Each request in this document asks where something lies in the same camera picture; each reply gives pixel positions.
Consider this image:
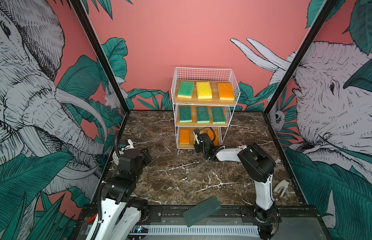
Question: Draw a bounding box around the orange sponge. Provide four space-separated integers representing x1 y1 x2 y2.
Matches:
218 83 235 101
179 129 190 145
207 130 216 142

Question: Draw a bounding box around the dark green sponge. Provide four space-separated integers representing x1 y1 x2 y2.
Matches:
196 106 210 124
179 106 192 123
211 107 226 124

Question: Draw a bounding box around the yellow sponge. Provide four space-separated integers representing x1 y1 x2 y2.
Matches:
197 81 213 99

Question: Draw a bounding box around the bright green sponge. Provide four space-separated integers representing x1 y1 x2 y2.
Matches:
177 81 194 99

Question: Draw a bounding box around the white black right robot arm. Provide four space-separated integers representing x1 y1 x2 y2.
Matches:
193 129 279 223

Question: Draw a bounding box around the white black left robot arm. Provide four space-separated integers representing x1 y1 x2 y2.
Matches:
86 139 152 240

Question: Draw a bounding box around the white alarm clock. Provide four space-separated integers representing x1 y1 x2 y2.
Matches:
113 150 121 165

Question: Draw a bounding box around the large dark green foam block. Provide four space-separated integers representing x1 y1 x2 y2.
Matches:
183 197 222 227

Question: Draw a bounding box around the red white marker pen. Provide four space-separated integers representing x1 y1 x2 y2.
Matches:
86 215 97 225

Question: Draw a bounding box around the white stapler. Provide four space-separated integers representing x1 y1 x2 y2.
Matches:
273 180 289 198

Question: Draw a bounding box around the white wire three-tier shelf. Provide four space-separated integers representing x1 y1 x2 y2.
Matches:
171 67 241 150

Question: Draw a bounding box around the white ribbed front rail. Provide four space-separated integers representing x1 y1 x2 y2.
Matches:
130 224 260 237

